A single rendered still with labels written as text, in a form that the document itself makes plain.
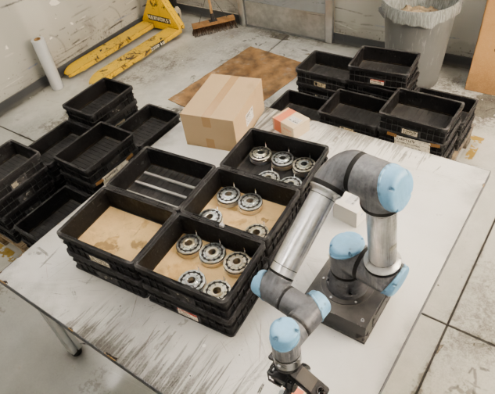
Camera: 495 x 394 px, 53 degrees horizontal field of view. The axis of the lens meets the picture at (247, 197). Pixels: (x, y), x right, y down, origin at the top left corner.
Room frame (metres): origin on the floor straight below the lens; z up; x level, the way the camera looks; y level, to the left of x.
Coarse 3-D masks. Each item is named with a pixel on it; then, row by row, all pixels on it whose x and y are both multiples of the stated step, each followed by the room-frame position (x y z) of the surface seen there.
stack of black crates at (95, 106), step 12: (96, 84) 3.20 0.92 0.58; (108, 84) 3.23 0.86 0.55; (120, 84) 3.14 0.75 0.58; (84, 96) 3.10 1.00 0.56; (96, 96) 3.17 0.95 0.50; (108, 96) 3.17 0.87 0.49; (120, 96) 2.98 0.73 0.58; (132, 96) 3.07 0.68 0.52; (72, 108) 2.91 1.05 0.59; (84, 108) 3.06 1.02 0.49; (96, 108) 3.04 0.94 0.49; (108, 108) 2.90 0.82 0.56; (120, 108) 2.96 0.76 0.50; (132, 108) 3.04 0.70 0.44; (72, 120) 2.94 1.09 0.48; (84, 120) 2.85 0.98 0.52; (96, 120) 2.81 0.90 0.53; (108, 120) 2.87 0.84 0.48; (120, 120) 2.94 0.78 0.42
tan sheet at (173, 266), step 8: (168, 256) 1.29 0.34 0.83; (176, 256) 1.28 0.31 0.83; (160, 264) 1.25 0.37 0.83; (168, 264) 1.25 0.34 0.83; (176, 264) 1.24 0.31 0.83; (184, 264) 1.24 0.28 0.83; (192, 264) 1.23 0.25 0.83; (200, 264) 1.22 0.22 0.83; (160, 272) 1.22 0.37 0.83; (168, 272) 1.21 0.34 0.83; (176, 272) 1.20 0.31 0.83; (184, 272) 1.20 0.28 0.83; (208, 272) 1.18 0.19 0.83; (216, 272) 1.17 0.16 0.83; (224, 272) 1.17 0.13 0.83; (176, 280) 1.17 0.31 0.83; (208, 280) 1.14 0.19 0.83; (232, 280) 1.13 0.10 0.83
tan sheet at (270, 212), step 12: (240, 192) 1.59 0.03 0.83; (216, 204) 1.54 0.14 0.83; (264, 204) 1.49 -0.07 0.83; (276, 204) 1.48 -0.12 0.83; (228, 216) 1.46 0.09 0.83; (240, 216) 1.45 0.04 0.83; (252, 216) 1.43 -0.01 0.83; (264, 216) 1.42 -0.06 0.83; (276, 216) 1.41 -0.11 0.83; (240, 228) 1.38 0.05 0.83
